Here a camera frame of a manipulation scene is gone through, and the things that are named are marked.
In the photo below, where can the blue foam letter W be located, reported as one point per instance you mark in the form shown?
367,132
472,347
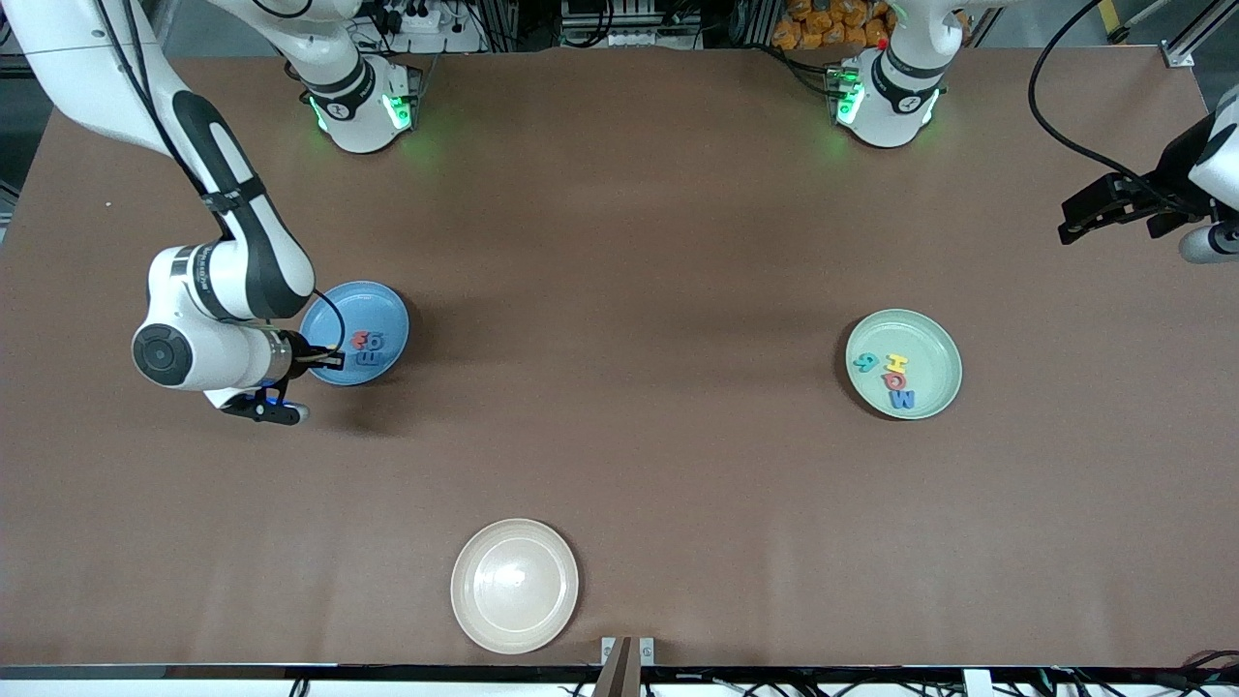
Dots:
900,399

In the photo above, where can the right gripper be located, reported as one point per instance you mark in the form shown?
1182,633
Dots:
306,357

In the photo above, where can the pale green plate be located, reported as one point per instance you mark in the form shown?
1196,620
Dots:
924,339

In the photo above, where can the brown post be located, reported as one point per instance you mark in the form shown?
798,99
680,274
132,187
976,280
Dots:
619,678

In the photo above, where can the blue foam letter E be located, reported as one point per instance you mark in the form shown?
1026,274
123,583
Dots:
370,358

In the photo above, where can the yellow foam letter H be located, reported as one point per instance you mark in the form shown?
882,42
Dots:
897,363

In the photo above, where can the orange packets pile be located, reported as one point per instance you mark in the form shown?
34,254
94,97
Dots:
823,24

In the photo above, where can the beige plate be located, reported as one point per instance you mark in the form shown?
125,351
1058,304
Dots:
514,586

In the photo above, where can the white power strip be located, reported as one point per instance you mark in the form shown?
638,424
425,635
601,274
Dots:
431,19

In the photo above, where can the small grey bracket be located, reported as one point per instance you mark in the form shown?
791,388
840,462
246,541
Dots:
647,651
609,651

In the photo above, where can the black equipment rack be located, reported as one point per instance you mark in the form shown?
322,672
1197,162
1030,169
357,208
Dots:
629,19

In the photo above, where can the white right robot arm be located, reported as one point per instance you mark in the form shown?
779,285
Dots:
223,174

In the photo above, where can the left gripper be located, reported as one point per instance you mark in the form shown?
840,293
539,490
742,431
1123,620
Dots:
1172,166

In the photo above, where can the aluminium frame profile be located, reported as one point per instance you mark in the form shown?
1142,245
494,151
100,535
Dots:
12,66
1186,44

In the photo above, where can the teal foam letter R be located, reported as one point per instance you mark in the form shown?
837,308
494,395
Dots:
864,362

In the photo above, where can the blue plate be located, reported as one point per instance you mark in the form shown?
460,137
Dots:
373,310

